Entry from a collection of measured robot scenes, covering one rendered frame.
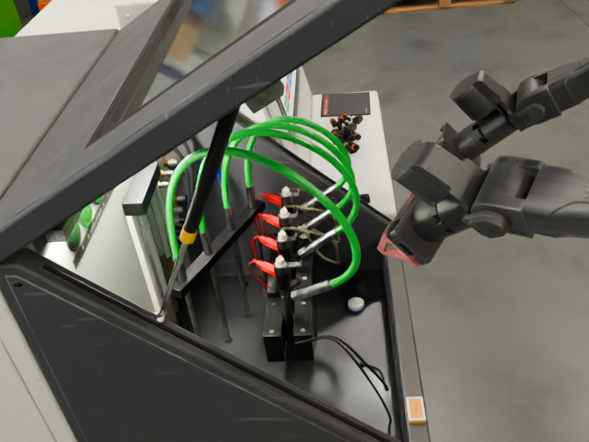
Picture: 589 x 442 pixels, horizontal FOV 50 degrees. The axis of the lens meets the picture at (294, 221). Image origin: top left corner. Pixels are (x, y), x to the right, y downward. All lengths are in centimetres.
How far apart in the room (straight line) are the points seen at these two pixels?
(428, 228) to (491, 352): 180
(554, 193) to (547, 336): 203
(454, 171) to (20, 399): 72
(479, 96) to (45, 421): 89
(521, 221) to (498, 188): 4
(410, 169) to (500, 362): 189
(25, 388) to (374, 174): 107
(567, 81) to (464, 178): 42
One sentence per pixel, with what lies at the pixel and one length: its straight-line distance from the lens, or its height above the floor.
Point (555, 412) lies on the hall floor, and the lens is 247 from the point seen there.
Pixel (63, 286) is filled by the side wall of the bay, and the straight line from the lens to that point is 87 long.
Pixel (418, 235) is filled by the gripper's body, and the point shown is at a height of 141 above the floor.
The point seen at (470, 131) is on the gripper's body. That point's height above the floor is 135.
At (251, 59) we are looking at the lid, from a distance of 62.
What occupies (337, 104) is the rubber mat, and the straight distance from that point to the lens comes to 211.
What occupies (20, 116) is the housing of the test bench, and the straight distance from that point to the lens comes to 112.
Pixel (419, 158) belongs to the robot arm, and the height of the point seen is 155.
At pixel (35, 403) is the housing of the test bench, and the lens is 108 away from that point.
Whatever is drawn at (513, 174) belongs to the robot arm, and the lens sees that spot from 72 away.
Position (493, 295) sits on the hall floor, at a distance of 283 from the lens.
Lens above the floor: 193
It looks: 37 degrees down
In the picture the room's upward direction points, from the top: 7 degrees counter-clockwise
